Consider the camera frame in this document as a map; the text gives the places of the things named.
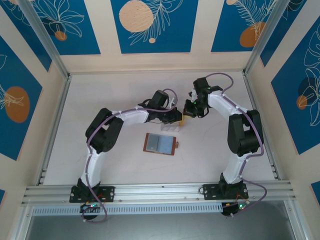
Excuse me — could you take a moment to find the aluminium upright post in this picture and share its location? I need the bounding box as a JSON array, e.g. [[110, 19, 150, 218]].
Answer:
[[17, 0, 71, 80], [244, 0, 288, 76]]

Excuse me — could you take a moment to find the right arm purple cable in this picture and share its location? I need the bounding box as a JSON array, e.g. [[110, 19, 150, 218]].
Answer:
[[204, 72, 268, 219]]

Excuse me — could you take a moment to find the blue floral wall panel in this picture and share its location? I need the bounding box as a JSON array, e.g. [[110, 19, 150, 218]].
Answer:
[[259, 0, 309, 68], [210, 0, 277, 53], [0, 0, 53, 73], [32, 0, 101, 56], [110, 0, 200, 55], [0, 34, 44, 162], [271, 23, 320, 156]]

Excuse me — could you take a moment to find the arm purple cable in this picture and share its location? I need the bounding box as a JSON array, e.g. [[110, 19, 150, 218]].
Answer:
[[204, 72, 268, 219], [82, 87, 179, 224]]

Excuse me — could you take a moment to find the grey slotted cable duct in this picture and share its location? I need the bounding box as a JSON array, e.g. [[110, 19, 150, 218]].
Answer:
[[31, 202, 224, 216]]

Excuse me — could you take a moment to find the aluminium front rail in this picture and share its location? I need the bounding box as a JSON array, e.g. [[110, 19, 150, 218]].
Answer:
[[21, 180, 299, 206]]

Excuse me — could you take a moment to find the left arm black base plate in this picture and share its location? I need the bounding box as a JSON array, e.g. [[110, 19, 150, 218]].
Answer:
[[69, 186, 116, 204]]

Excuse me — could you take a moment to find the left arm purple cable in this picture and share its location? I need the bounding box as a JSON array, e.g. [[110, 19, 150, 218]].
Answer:
[[82, 87, 179, 224]]

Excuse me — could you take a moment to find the brown leather card holder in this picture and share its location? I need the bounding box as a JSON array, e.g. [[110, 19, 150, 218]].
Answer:
[[142, 132, 180, 156]]

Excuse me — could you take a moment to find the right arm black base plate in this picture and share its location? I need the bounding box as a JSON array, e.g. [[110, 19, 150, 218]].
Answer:
[[202, 183, 250, 201]]

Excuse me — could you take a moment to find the aluminium side rail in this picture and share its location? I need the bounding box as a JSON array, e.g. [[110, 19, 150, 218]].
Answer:
[[36, 73, 73, 186], [242, 70, 280, 181]]

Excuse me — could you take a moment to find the clear acrylic card stand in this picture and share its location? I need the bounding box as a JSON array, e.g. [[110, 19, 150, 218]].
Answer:
[[159, 124, 183, 134]]

